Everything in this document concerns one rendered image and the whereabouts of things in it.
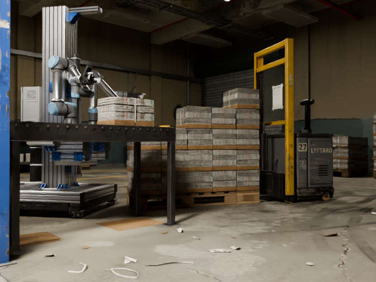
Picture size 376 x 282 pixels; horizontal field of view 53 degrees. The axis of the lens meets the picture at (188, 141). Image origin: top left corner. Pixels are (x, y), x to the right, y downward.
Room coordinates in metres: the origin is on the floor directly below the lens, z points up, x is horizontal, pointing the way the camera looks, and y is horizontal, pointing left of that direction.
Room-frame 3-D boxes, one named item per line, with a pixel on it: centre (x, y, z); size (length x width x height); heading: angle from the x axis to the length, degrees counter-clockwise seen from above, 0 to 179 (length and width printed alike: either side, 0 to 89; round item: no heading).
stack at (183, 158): (4.21, 0.07, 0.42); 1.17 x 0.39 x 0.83; 110
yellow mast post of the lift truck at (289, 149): (4.29, -1.14, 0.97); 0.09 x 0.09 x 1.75; 20
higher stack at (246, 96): (4.46, -0.62, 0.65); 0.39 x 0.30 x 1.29; 20
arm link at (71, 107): (3.57, 1.11, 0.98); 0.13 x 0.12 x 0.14; 142
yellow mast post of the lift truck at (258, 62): (4.91, -0.91, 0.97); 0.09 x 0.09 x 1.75; 20
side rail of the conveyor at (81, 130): (2.72, 0.62, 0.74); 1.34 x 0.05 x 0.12; 131
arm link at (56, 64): (3.47, 1.19, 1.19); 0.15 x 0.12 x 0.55; 142
